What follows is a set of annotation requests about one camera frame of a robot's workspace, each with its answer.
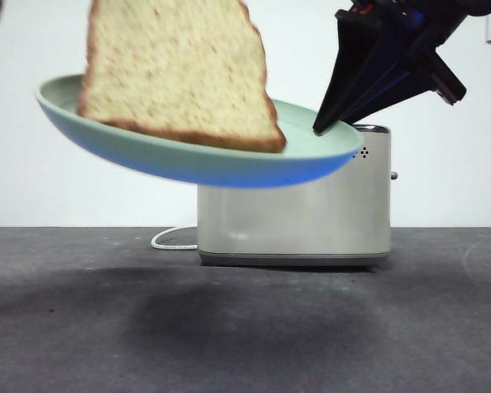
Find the pale green round plate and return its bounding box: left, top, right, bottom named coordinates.
left=34, top=73, right=366, bottom=190

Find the brown-crust bread slice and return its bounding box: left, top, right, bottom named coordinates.
left=76, top=0, right=288, bottom=155

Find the cream two-slot toaster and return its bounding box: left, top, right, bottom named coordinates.
left=196, top=124, right=399, bottom=268

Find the white toaster power cord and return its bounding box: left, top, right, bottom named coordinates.
left=150, top=226, right=200, bottom=251

